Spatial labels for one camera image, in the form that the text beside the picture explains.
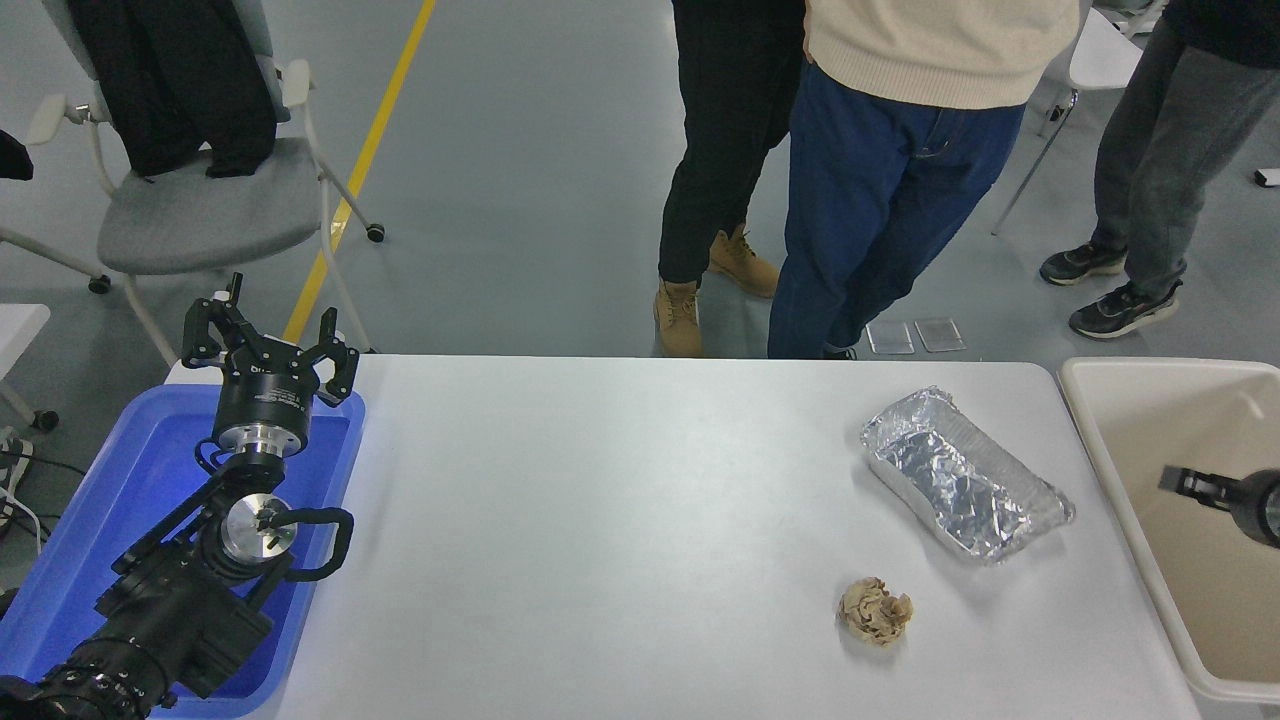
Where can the white table frame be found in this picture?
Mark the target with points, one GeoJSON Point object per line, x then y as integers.
{"type": "Point", "coordinates": [1135, 10]}

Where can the small white floor object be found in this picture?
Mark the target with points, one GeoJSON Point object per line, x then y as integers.
{"type": "Point", "coordinates": [1268, 178]}

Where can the large pale bin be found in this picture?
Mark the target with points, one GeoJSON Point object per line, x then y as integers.
{"type": "Point", "coordinates": [1180, 560]}

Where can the clear floor plate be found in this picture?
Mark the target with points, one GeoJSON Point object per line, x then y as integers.
{"type": "Point", "coordinates": [940, 334]}
{"type": "Point", "coordinates": [890, 337]}

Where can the white side table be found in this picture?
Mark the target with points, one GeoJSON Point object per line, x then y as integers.
{"type": "Point", "coordinates": [20, 330]}

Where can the silver foil tray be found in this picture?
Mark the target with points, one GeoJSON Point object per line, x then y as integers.
{"type": "Point", "coordinates": [960, 480]}

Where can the white plastic chair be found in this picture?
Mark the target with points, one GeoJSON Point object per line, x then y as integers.
{"type": "Point", "coordinates": [1100, 60]}

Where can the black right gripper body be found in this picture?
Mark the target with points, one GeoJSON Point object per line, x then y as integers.
{"type": "Point", "coordinates": [1252, 505]}

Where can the crumpled tan paper ball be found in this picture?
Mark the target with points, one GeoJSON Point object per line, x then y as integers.
{"type": "Point", "coordinates": [875, 612]}

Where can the grey chair with armrests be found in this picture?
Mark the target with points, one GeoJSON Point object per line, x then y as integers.
{"type": "Point", "coordinates": [200, 210]}

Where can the black jacket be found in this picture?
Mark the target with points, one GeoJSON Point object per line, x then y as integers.
{"type": "Point", "coordinates": [170, 80]}

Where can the person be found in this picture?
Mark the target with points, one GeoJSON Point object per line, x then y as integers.
{"type": "Point", "coordinates": [880, 200]}
{"type": "Point", "coordinates": [720, 130]}
{"type": "Point", "coordinates": [1170, 140]}
{"type": "Point", "coordinates": [12, 155]}

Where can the blue plastic tray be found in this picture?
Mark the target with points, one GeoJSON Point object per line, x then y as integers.
{"type": "Point", "coordinates": [120, 480]}

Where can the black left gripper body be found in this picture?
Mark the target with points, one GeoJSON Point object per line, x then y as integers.
{"type": "Point", "coordinates": [262, 395]}

